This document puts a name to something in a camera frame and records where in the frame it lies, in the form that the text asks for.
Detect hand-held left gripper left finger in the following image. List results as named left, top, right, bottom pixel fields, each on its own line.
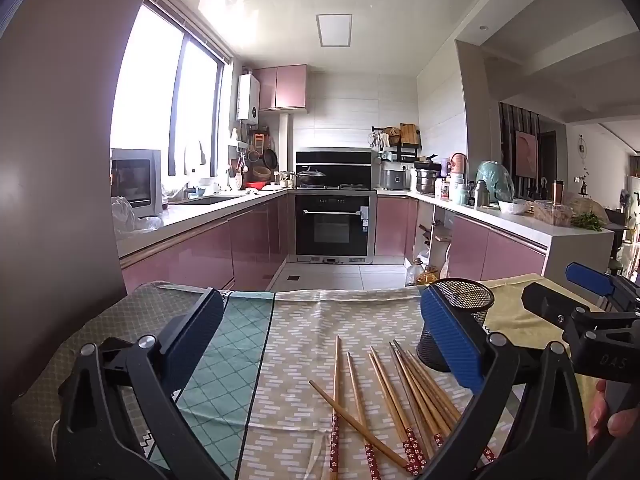
left=56, top=287, right=224, bottom=480

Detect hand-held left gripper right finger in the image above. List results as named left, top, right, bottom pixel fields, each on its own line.
left=420, top=285, right=588, bottom=480

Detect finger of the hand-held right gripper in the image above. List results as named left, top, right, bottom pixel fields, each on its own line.
left=566, top=261, right=640, bottom=306
left=521, top=282, right=603, bottom=331

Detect black mesh utensil holder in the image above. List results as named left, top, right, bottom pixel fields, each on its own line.
left=416, top=278, right=496, bottom=373

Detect bunch of wooden chopsticks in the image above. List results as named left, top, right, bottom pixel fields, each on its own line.
left=309, top=335, right=498, bottom=480

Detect person's right hand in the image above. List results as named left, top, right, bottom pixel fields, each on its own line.
left=587, top=379, right=640, bottom=445

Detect green leafy vegetables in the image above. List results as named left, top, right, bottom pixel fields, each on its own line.
left=570, top=212, right=603, bottom=232

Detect clear food container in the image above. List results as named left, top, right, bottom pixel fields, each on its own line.
left=532, top=200, right=573, bottom=226

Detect pink lower kitchen cabinets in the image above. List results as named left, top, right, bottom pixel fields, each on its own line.
left=120, top=192, right=296, bottom=293
left=375, top=195, right=548, bottom=283

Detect patterned tablecloth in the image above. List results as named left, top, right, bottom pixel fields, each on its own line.
left=10, top=272, right=606, bottom=480

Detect white kitchen countertop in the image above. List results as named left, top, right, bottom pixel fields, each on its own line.
left=115, top=185, right=615, bottom=261

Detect mint green plastic bag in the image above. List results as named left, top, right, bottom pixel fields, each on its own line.
left=475, top=161, right=513, bottom=203

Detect clear plastic bag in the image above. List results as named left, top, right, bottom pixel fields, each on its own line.
left=111, top=196, right=163, bottom=236

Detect steel stock pot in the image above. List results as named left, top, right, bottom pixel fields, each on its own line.
left=415, top=169, right=441, bottom=195

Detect black integrated stove oven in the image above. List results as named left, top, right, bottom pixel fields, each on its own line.
left=294, top=149, right=378, bottom=265

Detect silver microwave oven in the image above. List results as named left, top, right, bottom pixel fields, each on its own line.
left=110, top=148, right=163, bottom=216

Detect black wok with lid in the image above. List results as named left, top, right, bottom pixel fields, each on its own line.
left=296, top=166, right=327, bottom=188

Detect grey refrigerator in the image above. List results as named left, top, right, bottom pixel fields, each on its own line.
left=0, top=0, right=168, bottom=401

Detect white water heater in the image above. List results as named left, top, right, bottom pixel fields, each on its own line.
left=236, top=74, right=261, bottom=122

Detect kitchen window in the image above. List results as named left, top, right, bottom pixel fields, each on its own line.
left=112, top=2, right=233, bottom=181

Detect pink upper cabinet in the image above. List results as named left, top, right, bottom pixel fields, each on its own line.
left=252, top=65, right=307, bottom=112

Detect square ceiling light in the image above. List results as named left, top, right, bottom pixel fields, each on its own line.
left=316, top=14, right=352, bottom=47

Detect pink wall picture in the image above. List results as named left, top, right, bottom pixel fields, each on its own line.
left=515, top=130, right=538, bottom=178

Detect black wall rack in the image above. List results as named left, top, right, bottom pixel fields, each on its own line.
left=372, top=125, right=423, bottom=163

